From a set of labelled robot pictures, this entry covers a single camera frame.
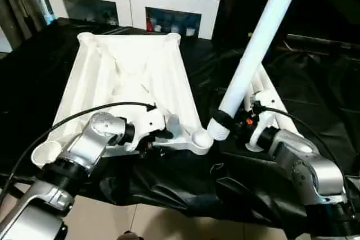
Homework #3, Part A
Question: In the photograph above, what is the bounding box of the grey metal stand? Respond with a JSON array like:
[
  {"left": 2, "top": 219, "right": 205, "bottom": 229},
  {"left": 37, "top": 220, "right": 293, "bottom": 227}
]
[{"left": 0, "top": 0, "right": 34, "bottom": 52}]

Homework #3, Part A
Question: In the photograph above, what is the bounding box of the black plastic sheet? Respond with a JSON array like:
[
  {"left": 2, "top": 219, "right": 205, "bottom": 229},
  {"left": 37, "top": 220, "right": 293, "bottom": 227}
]
[{"left": 0, "top": 16, "right": 360, "bottom": 229}]

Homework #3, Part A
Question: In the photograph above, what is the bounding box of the white cabinet with glass doors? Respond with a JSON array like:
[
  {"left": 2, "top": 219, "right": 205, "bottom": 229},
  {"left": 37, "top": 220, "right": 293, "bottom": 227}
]
[{"left": 39, "top": 0, "right": 223, "bottom": 40}]

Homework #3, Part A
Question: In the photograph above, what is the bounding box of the long black pole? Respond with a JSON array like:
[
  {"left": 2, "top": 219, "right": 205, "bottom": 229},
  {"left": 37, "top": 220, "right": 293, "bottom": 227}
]
[{"left": 286, "top": 34, "right": 360, "bottom": 49}]

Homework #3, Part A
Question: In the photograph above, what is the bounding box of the dark shoe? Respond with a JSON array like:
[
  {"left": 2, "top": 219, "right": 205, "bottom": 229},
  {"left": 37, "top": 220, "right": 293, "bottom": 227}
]
[{"left": 118, "top": 230, "right": 141, "bottom": 240}]

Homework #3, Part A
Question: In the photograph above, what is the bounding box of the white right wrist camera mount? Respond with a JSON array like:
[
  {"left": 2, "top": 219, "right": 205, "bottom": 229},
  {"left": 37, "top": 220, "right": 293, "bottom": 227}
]
[{"left": 246, "top": 90, "right": 280, "bottom": 151}]

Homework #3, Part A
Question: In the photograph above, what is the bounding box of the white plastic table top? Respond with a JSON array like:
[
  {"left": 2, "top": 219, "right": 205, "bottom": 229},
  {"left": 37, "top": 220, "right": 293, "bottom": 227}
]
[{"left": 30, "top": 32, "right": 214, "bottom": 167}]

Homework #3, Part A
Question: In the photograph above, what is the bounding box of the black backdrop curtain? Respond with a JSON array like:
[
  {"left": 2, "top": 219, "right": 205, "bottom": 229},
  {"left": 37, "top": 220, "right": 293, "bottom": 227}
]
[{"left": 212, "top": 0, "right": 360, "bottom": 47}]

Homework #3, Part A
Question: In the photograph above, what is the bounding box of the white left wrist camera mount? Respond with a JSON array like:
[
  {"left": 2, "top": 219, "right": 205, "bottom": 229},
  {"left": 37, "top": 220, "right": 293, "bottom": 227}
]
[{"left": 128, "top": 104, "right": 167, "bottom": 152}]

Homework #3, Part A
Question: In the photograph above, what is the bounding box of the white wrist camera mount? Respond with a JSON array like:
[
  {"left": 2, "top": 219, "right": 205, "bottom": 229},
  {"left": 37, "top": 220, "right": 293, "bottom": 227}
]
[
  {"left": 246, "top": 90, "right": 280, "bottom": 151},
  {"left": 128, "top": 104, "right": 167, "bottom": 152}
]

